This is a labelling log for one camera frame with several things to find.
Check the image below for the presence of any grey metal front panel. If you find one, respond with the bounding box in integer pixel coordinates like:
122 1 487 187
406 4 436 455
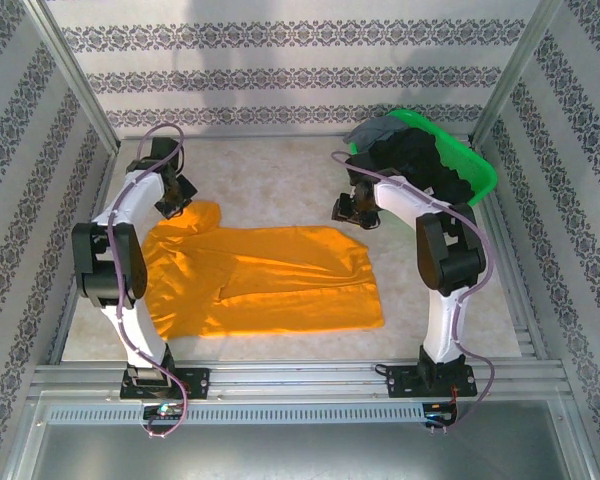
27 423 589 480

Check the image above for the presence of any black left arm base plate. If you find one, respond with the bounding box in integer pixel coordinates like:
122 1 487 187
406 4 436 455
119 367 211 401

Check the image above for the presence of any aluminium frame post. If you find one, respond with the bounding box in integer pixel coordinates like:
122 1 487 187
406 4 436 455
470 0 565 147
25 0 122 157

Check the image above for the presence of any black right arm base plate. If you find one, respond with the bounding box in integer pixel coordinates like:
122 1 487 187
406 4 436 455
387 364 479 400

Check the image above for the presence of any grey t-shirt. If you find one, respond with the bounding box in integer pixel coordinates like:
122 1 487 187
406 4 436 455
343 116 406 151

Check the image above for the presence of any orange t-shirt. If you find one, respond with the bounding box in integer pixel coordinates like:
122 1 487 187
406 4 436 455
140 199 385 342

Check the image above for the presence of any slotted grey cable duct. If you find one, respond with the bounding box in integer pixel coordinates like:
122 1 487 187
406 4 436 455
47 403 426 425

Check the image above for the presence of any green plastic basket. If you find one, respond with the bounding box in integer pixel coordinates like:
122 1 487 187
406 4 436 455
348 108 499 209

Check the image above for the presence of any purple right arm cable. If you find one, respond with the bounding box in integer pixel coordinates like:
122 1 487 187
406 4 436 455
330 150 497 435

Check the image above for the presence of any black t-shirt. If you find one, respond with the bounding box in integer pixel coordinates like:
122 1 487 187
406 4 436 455
369 128 481 204

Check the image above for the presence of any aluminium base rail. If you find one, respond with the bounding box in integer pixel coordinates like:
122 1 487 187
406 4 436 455
29 358 566 402

